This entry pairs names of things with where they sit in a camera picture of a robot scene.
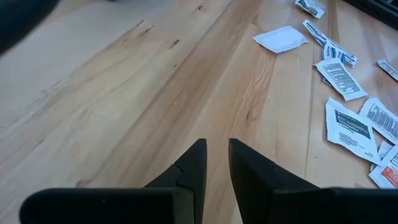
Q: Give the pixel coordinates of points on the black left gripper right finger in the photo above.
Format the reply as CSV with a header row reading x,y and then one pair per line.
x,y
255,180

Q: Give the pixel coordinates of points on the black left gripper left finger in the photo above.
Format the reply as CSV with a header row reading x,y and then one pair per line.
x,y
192,168

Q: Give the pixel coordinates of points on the blue striped fabric bandage packet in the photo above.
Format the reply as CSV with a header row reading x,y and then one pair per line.
x,y
335,51

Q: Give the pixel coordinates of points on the white packet with red print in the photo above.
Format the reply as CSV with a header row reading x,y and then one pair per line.
x,y
387,174
388,69

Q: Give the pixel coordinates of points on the white gauze pad packet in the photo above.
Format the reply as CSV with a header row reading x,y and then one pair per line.
x,y
281,39

